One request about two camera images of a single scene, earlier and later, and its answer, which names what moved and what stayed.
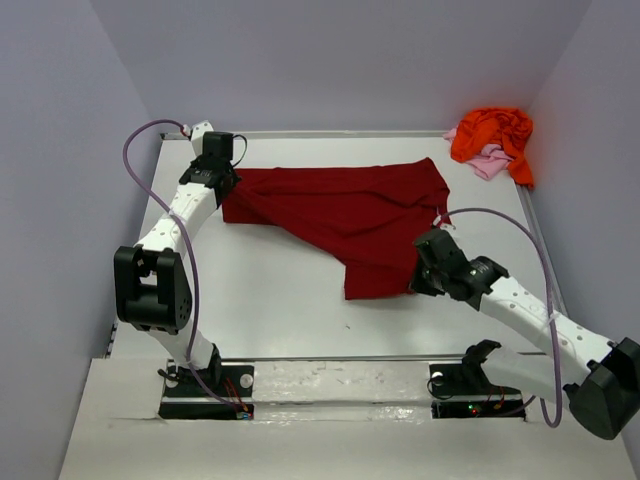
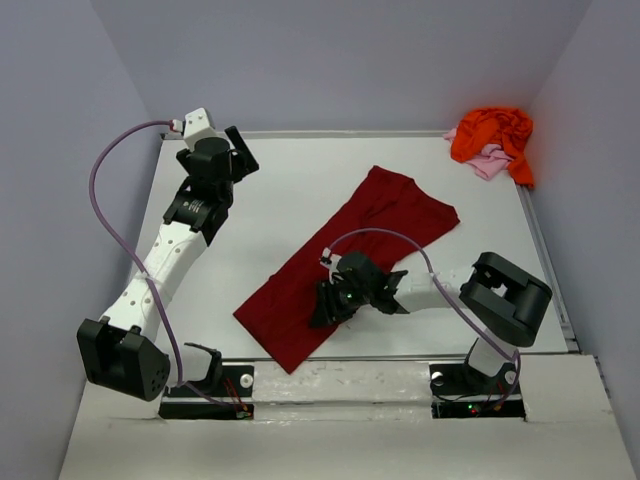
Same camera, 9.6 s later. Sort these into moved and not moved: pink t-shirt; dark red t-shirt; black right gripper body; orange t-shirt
Moved: dark red t-shirt; black right gripper body
Not moved: pink t-shirt; orange t-shirt
